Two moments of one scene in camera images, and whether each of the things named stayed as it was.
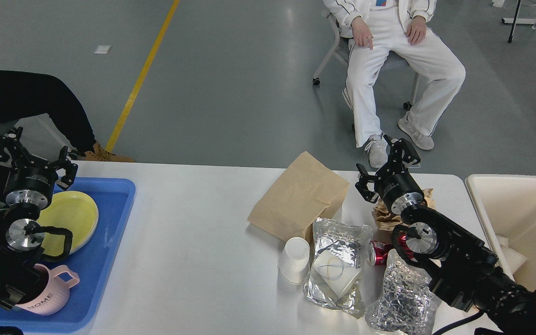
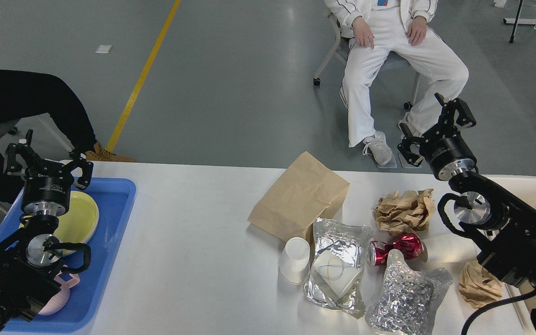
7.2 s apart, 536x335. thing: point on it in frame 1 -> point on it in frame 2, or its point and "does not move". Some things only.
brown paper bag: [305, 190] does not move
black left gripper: [28, 180] -> [45, 193]
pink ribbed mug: [55, 296] does not move
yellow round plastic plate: [72, 210] does not move
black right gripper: [395, 184] -> [449, 154]
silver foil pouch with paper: [336, 279] does not move
